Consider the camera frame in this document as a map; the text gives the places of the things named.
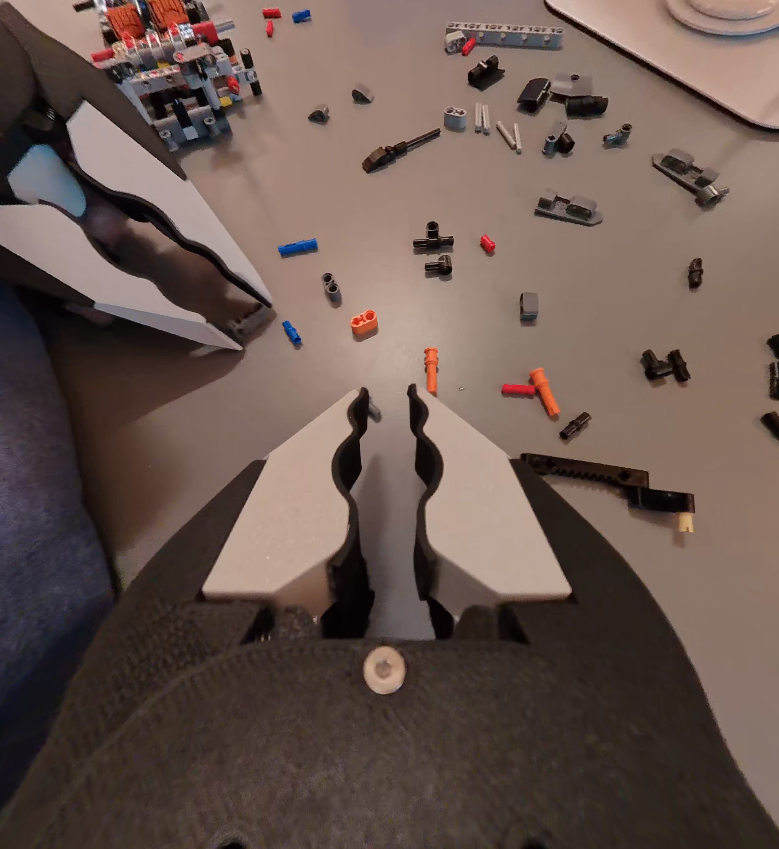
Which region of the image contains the black lego gear rack assembly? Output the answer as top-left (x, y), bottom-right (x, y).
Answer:
top-left (521, 453), bottom-right (697, 535)

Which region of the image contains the grey black lego panel assembly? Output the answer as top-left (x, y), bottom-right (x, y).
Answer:
top-left (550, 72), bottom-right (609, 119)

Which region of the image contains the black lego shaft piece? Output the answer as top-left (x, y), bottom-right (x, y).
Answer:
top-left (362, 128), bottom-right (442, 175)

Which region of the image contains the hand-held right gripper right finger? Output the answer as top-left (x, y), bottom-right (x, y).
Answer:
top-left (406, 383), bottom-right (573, 619)

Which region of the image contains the person's blue sweater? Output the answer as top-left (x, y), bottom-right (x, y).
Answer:
top-left (0, 265), bottom-right (117, 750)

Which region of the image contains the partly built lego car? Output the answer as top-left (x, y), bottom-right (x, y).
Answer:
top-left (73, 0), bottom-right (261, 155)

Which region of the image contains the black lego cross connector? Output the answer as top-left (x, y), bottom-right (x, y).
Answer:
top-left (412, 221), bottom-right (457, 252)

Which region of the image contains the dark grey lego bush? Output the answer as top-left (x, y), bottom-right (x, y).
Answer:
top-left (225, 302), bottom-right (278, 340)

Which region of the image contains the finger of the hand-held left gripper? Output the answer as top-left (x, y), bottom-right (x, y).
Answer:
top-left (65, 99), bottom-right (274, 310)
top-left (0, 202), bottom-right (244, 351)

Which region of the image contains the grey lego panel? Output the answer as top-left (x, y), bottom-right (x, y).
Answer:
top-left (534, 189), bottom-right (604, 226)

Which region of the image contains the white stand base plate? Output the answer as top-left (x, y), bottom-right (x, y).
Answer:
top-left (545, 0), bottom-right (779, 130)

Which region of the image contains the long grey lego beam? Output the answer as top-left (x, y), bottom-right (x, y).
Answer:
top-left (444, 20), bottom-right (565, 54)

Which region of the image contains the dark grey lego panel assembly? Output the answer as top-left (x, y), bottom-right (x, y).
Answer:
top-left (651, 149), bottom-right (730, 208)

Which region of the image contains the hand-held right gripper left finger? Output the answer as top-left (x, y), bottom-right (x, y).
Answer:
top-left (202, 388), bottom-right (372, 622)

